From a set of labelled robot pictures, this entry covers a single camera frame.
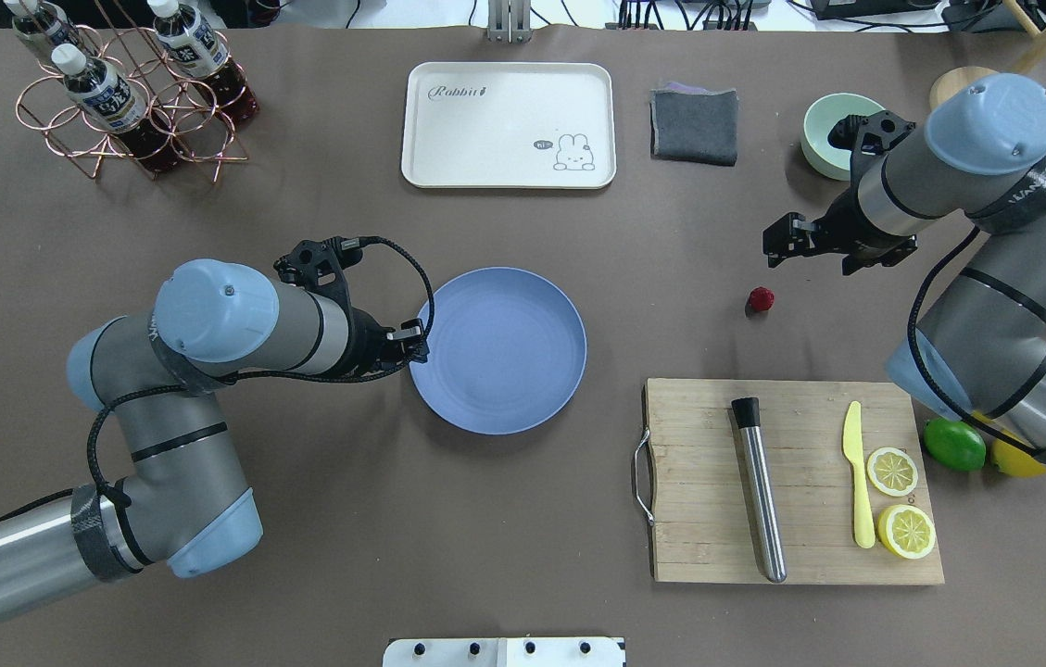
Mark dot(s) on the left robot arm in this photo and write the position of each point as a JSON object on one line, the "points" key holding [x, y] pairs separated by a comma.
{"points": [[166, 482]]}

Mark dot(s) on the green lime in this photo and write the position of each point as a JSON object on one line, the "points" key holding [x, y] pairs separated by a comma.
{"points": [[954, 444]]}

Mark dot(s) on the mint green bowl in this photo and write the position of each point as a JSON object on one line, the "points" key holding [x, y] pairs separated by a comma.
{"points": [[820, 120]]}

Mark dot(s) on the yellow plastic knife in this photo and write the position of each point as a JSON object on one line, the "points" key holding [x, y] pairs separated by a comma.
{"points": [[853, 451]]}

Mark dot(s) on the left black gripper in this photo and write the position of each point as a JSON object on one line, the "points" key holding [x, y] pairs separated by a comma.
{"points": [[362, 346]]}

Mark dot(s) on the aluminium frame post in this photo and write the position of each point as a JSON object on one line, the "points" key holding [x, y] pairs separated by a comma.
{"points": [[509, 21]]}

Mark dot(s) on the lemon half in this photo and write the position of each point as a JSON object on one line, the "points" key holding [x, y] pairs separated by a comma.
{"points": [[907, 531], [892, 472]]}

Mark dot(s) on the grey folded cloth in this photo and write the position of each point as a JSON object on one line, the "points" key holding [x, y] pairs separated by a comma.
{"points": [[694, 124]]}

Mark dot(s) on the lemon half lower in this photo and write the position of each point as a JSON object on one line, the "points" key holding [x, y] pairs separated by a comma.
{"points": [[892, 472]]}

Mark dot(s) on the copper wire bottle rack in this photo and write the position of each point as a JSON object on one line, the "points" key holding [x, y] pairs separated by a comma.
{"points": [[202, 135]]}

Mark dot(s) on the red strawberry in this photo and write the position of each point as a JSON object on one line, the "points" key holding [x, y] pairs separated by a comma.
{"points": [[760, 300]]}

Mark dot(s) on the lemon half upper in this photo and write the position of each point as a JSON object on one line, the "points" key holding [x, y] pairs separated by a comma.
{"points": [[907, 531]]}

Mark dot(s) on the steel muddler black tip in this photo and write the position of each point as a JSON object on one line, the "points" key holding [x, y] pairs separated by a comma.
{"points": [[748, 421]]}

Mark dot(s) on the cream rabbit tray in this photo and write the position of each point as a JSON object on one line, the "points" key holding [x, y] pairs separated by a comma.
{"points": [[509, 125]]}

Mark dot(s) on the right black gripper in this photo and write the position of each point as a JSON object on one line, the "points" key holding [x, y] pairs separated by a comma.
{"points": [[842, 229]]}

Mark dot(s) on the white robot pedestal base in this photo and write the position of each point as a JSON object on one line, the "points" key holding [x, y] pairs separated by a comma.
{"points": [[507, 651]]}

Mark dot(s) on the whole yellow lemon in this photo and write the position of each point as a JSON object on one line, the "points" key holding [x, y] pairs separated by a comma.
{"points": [[1009, 460]]}

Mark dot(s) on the tea bottle white cap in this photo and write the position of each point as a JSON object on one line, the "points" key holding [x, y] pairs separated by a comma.
{"points": [[198, 60]]}

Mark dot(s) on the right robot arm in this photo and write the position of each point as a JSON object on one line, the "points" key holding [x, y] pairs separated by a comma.
{"points": [[980, 347]]}

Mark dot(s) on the wooden cup stand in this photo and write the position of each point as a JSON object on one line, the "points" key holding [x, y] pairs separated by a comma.
{"points": [[958, 78]]}

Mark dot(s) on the blue plate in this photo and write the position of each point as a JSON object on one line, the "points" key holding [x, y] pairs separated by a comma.
{"points": [[508, 350]]}

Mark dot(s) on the wooden cutting board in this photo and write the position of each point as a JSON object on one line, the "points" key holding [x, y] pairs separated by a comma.
{"points": [[703, 530]]}

